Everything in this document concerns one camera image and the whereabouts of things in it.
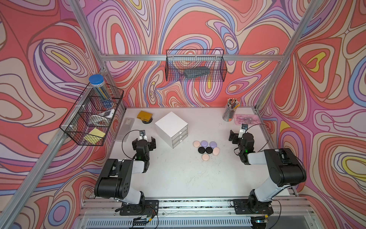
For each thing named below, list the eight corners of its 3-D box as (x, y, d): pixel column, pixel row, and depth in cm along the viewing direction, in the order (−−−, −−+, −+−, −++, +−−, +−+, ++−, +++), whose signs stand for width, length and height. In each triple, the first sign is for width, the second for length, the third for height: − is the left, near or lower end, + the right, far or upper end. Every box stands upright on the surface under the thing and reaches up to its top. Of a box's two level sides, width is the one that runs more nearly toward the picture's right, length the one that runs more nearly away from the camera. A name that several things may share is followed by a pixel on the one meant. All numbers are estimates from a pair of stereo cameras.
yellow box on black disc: (136, 119, 114) (135, 115, 110) (143, 112, 119) (142, 108, 115) (147, 124, 110) (146, 121, 107) (154, 117, 115) (153, 113, 111)
